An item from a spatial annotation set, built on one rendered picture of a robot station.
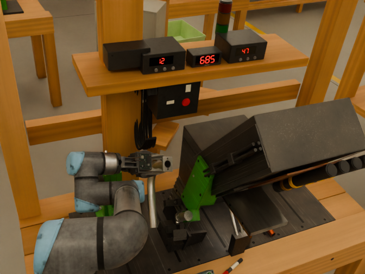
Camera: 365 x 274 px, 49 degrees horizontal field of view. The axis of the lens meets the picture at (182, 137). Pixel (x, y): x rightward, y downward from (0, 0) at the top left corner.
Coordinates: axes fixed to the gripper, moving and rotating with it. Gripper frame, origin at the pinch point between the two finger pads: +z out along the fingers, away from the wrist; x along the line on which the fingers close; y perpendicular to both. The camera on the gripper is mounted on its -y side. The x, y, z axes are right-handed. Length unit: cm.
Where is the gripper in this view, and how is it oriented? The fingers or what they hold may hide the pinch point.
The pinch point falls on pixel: (164, 164)
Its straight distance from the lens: 146.0
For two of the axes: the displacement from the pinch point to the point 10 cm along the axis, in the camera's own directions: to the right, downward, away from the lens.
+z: 8.6, 0.4, 5.1
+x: -0.4, -9.9, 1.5
